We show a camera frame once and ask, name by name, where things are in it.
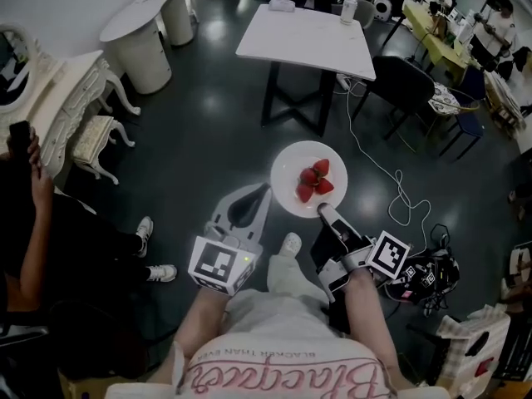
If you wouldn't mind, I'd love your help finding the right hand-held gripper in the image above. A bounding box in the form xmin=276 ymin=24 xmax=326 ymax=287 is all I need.
xmin=310 ymin=202 xmax=411 ymax=303

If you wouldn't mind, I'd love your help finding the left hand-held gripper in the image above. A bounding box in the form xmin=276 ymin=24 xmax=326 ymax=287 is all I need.
xmin=187 ymin=182 xmax=273 ymax=297

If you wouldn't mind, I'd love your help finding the white round plate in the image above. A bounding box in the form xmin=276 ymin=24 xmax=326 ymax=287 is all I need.
xmin=269 ymin=140 xmax=348 ymax=219

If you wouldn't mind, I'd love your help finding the person's right forearm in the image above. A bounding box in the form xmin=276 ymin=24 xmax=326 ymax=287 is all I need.
xmin=342 ymin=270 xmax=417 ymax=391

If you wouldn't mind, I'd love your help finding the person's left forearm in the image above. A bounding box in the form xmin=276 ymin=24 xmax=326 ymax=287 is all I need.
xmin=172 ymin=283 xmax=236 ymax=374

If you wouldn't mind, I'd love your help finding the person's white shoe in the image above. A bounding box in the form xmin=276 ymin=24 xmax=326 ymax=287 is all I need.
xmin=146 ymin=264 xmax=178 ymax=283
xmin=135 ymin=215 xmax=155 ymax=259
xmin=278 ymin=231 xmax=303 ymax=259

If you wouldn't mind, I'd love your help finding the person's light trouser leg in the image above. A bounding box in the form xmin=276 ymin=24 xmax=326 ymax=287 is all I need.
xmin=265 ymin=251 xmax=333 ymax=308

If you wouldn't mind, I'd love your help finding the pile of black equipment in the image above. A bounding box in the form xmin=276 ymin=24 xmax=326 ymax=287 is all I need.
xmin=384 ymin=221 xmax=461 ymax=318

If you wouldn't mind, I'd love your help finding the person's white printed shirt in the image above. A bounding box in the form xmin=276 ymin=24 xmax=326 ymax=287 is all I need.
xmin=103 ymin=288 xmax=452 ymax=399

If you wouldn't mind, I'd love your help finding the ornate white stool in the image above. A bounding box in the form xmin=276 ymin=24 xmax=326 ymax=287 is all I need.
xmin=71 ymin=115 xmax=136 ymax=186

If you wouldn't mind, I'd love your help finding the black chair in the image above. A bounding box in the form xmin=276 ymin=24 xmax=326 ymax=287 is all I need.
xmin=352 ymin=54 xmax=436 ymax=141

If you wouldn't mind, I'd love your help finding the checkered fabric bag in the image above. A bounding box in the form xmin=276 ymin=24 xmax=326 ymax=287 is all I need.
xmin=435 ymin=304 xmax=513 ymax=395

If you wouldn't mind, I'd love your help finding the blue stool with patterned cushion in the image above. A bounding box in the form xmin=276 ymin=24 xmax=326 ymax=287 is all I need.
xmin=426 ymin=80 xmax=486 ymax=158

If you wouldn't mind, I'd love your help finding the white square table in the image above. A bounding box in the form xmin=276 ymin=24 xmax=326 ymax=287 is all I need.
xmin=234 ymin=4 xmax=377 ymax=138

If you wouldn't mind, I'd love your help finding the white curved counter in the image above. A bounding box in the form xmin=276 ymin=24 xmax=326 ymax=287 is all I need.
xmin=99 ymin=0 xmax=201 ymax=96

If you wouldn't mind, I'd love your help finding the ornate white dressing table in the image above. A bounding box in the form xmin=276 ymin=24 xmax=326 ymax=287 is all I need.
xmin=0 ymin=49 xmax=143 ymax=179

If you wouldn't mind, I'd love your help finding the yellow-green table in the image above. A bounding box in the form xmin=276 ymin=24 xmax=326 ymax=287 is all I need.
xmin=401 ymin=1 xmax=473 ymax=81

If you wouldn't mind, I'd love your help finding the white cylindrical cup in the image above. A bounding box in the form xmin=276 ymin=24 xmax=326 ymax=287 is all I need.
xmin=339 ymin=0 xmax=359 ymax=26

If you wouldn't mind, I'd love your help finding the white round speaker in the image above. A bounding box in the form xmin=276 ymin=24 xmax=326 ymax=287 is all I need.
xmin=372 ymin=0 xmax=395 ymax=21

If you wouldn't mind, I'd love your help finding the black phone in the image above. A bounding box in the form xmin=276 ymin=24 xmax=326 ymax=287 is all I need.
xmin=8 ymin=120 xmax=33 ymax=158

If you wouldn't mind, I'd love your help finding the cardboard box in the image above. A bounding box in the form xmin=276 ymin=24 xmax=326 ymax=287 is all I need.
xmin=57 ymin=367 xmax=140 ymax=399

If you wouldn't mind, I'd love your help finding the white cable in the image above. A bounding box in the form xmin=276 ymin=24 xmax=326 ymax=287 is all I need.
xmin=343 ymin=80 xmax=434 ymax=258

